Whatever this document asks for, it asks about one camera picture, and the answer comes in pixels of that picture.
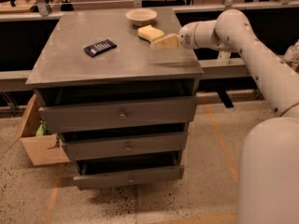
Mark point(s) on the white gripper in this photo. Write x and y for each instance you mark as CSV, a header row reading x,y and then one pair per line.
x,y
186,36

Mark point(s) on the yellow sponge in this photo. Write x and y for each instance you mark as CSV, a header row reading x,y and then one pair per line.
x,y
149,33

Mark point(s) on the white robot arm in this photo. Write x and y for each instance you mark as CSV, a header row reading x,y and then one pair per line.
x,y
268,180

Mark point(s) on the white ceramic bowl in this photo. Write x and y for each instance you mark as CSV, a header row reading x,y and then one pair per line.
x,y
141,16

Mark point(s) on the clear sanitizer pump bottle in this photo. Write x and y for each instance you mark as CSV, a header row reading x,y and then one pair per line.
x,y
224,57

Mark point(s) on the grey top drawer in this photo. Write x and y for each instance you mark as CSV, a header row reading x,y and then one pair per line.
x,y
100,116

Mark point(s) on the grey drawer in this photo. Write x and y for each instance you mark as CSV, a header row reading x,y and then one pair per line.
x,y
124,146
100,116
128,178

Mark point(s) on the dark blue snack packet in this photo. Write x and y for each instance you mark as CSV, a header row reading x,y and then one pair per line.
x,y
99,47

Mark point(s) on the grey three-drawer cabinet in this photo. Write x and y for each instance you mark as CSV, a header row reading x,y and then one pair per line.
x,y
64,74

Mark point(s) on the grey middle drawer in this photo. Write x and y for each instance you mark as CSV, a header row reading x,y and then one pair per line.
x,y
124,146

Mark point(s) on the green item in box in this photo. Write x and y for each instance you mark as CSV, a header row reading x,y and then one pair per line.
x,y
42,129

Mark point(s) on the grey metal railing ledge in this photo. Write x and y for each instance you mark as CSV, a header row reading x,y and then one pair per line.
x,y
15,80

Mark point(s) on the brown cardboard box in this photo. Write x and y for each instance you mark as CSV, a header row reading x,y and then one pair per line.
x,y
41,149

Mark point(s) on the grey bottom drawer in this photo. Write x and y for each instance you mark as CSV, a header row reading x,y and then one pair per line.
x,y
128,178

